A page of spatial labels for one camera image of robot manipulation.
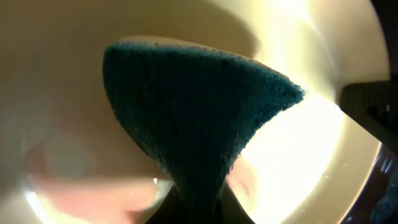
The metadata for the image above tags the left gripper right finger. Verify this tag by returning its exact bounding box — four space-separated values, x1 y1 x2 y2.
217 183 254 224

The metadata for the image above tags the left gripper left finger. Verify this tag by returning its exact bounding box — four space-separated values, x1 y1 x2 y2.
145 186 187 224

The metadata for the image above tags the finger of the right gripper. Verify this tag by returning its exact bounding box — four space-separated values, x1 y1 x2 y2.
339 80 397 154

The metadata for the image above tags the green yellow sponge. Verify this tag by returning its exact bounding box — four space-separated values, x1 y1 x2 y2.
103 41 305 223

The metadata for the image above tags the yellow plate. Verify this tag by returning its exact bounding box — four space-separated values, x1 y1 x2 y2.
1 0 390 223

